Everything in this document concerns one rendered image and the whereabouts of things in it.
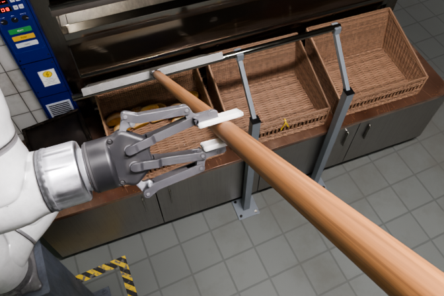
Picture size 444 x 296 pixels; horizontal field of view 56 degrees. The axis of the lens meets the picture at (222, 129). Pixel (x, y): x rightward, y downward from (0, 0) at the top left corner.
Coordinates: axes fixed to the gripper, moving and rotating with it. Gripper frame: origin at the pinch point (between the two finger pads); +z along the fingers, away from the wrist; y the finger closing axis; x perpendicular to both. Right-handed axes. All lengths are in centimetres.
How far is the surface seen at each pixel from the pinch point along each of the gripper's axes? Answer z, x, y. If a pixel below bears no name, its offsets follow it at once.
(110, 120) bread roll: -23, -165, 26
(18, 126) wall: -70, -177, 18
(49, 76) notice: -43, -154, -4
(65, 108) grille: -43, -170, 15
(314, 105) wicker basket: 88, -153, 46
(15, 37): -49, -137, -24
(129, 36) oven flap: -2, -153, -14
